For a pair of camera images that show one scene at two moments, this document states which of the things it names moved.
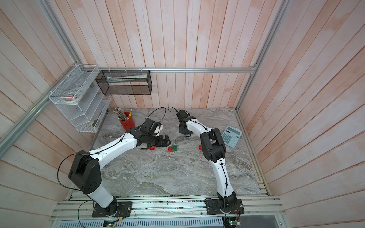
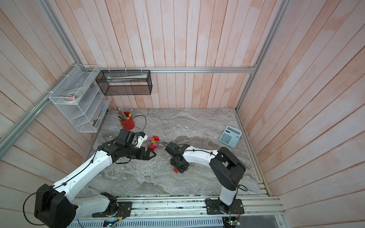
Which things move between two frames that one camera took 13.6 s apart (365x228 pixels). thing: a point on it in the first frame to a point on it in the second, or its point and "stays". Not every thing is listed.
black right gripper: (180, 129) to (180, 169)
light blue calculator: (231, 136) stays
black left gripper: (160, 143) to (142, 154)
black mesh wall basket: (128, 82) stays
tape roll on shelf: (72, 97) stays
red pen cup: (129, 123) stays
